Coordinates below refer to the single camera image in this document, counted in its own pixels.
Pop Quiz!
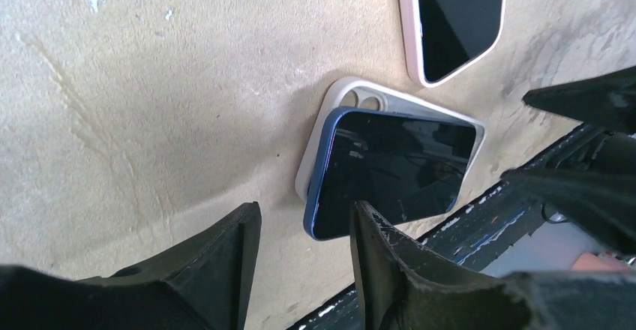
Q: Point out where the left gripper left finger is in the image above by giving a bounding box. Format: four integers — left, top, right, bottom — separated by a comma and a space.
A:
1, 202, 262, 329

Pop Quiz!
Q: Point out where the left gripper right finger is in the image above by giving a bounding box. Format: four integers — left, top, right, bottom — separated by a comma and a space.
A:
349, 201, 635, 329

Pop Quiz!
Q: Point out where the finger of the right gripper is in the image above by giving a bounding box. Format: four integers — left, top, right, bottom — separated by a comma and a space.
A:
501, 169, 635, 256
523, 67, 635, 134

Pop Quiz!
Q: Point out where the dark blue phone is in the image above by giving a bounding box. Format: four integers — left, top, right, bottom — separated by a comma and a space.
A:
303, 107, 477, 241

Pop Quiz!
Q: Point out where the black phone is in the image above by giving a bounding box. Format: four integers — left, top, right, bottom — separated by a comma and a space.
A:
399, 0, 506, 88

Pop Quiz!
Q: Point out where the clear phone case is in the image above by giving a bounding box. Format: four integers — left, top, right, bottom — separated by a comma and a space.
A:
295, 76, 487, 202

